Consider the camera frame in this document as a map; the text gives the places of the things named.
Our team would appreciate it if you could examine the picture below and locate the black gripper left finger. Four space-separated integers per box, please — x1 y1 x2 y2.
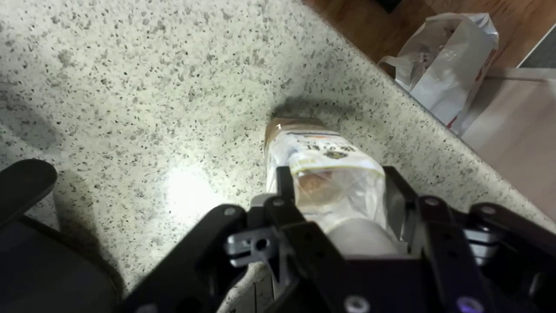
119 165 371 313

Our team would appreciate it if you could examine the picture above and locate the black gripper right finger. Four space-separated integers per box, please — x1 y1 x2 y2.
380 165 556 313

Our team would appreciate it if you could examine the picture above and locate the clear bottle with brown liquid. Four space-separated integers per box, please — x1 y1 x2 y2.
262 115 408 259

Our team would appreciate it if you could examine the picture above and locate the white paper bag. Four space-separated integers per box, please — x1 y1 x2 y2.
378 11 500 127

